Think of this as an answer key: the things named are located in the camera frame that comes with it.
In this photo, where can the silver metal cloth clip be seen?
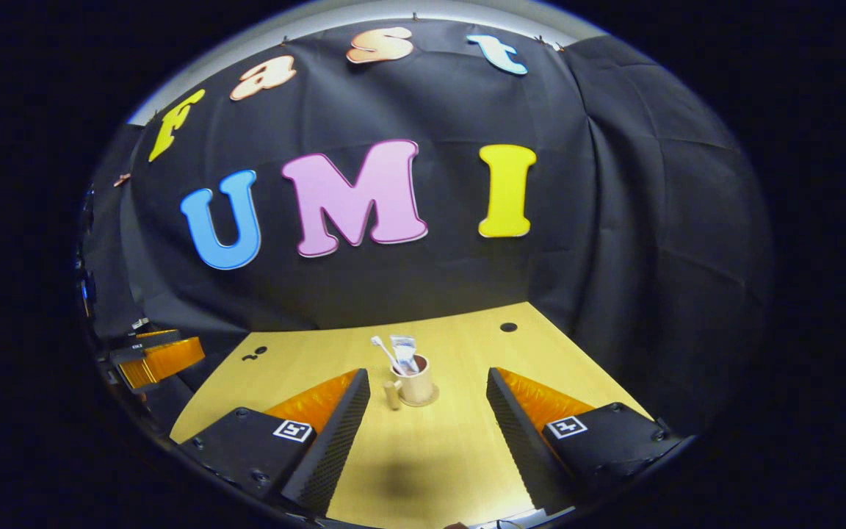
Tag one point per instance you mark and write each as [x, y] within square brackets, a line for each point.
[140, 323]

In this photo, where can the black backdrop cloth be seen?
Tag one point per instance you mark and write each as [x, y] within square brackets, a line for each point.
[452, 110]

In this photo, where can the light wooden desktop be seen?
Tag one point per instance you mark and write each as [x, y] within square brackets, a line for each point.
[452, 441]

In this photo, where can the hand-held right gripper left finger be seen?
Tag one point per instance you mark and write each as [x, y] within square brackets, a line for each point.
[335, 441]

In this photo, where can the white toothpaste tube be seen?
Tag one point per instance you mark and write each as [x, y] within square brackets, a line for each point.
[402, 345]

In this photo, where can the round wooden coaster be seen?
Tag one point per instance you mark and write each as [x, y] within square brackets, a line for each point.
[432, 400]

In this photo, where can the white toothbrush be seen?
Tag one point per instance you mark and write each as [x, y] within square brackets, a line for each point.
[377, 341]

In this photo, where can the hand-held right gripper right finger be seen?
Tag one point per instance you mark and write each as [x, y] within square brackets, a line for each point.
[518, 441]

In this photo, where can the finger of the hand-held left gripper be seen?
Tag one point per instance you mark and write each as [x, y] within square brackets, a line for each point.
[162, 364]
[155, 334]

